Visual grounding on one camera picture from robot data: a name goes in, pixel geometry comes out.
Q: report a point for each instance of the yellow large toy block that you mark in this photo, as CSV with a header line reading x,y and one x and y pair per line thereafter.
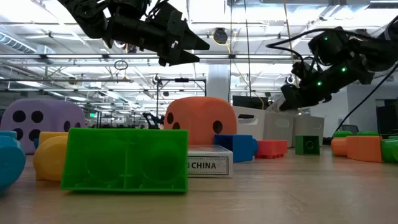
x,y
49,158

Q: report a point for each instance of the black computer monitor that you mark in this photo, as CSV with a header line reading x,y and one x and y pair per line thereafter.
x,y
248,102

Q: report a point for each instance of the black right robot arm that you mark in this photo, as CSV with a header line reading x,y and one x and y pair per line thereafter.
x,y
357,56

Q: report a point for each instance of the blue rounded toy block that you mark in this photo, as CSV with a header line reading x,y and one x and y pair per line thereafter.
x,y
233,147

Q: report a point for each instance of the green small cube brick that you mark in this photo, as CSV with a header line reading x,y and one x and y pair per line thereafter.
x,y
307,145

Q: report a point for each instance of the red-orange studded brick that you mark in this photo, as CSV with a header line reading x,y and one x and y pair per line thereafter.
x,y
271,148

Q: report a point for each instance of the green large toy block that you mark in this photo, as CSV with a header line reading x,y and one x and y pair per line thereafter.
x,y
390,151
124,158

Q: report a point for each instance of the background black robot arm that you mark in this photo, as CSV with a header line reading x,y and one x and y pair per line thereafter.
x,y
152,121

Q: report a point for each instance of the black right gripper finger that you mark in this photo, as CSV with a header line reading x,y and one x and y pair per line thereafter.
x,y
290,98

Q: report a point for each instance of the white card box black emblem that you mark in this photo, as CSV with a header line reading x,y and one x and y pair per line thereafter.
x,y
210,165

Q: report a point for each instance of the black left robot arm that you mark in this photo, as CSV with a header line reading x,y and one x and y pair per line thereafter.
x,y
90,15

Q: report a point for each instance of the green two-stud block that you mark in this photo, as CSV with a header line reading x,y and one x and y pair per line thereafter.
x,y
342,134

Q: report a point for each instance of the orange large toy block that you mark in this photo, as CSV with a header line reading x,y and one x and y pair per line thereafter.
x,y
363,149

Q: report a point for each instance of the grey plastic bin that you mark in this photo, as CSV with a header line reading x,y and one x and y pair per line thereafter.
x,y
278,127
309,126

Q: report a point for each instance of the purple foam dice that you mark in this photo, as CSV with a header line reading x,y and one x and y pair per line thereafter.
x,y
53,109

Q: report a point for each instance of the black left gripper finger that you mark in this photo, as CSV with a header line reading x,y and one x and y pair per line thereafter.
x,y
183,58
194,42

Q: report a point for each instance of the light blue large toy block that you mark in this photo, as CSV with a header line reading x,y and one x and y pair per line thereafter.
x,y
11,161

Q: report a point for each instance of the orange foam dice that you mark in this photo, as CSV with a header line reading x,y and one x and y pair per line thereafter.
x,y
196,118

